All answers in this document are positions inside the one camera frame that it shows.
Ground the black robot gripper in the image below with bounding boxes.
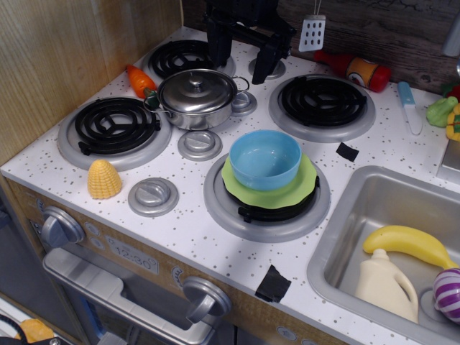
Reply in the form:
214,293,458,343
204,1,296,85

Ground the light blue plastic bowl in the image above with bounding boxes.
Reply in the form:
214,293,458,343
229,130,302,191

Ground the yellow toy corn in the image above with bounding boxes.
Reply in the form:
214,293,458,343
87,160,122,199

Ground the grey stove top knob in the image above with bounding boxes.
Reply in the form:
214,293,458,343
231,91,257,117
128,178,179,218
248,58,286,80
178,130,223,162

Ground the steel pot with lid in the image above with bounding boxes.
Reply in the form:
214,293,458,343
144,68,249,131

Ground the white slotted toy spatula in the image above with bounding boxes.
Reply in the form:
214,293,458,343
298,0,326,52

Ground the back left black burner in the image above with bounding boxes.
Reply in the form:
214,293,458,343
145,40,216,79

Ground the black burner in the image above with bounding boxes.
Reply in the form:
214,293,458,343
74,97,161,156
278,76,367,127
145,40,216,79
226,177,321,223

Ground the back right black burner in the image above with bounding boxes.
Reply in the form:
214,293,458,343
278,76,367,127

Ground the orange toy carrot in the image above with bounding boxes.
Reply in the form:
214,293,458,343
126,65,160,109

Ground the red toy ketchup bottle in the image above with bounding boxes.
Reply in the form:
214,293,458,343
313,50,391,93

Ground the black tape piece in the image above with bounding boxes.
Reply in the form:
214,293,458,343
336,142,359,162
255,265,292,303

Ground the green plastic plate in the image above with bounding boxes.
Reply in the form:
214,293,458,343
221,154,317,209

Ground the front left black burner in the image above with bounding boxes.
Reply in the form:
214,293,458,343
74,97,161,156

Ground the front right black burner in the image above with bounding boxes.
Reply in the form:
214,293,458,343
226,177,321,223

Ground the green toy pear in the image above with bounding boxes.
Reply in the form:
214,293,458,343
425,96,458,128

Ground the steel sink basin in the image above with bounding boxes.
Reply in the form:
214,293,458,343
307,166,459,344

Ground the red toy vegetable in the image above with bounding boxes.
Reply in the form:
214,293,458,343
441,83,460,100

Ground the yellow toy pepper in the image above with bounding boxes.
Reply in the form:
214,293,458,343
446,104,460,142

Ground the yellow toy banana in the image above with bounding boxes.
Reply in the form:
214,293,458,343
362,225,459,270

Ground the right grey oven knob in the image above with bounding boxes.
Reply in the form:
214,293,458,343
183,276,232,323

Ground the grey oven knob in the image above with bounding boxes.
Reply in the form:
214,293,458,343
183,276,232,323
41,206,85,248

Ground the left grey oven knob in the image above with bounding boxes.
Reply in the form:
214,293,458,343
41,206,85,248

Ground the cream toy detergent bottle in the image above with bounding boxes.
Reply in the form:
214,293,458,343
354,249,419,323

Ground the purple striped toy onion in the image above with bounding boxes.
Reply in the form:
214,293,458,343
433,268,459,324

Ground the blue handled toy knife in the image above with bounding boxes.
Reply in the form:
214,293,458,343
397,81,423,136

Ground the grey oven door handle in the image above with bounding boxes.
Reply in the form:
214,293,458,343
42,248,219,344

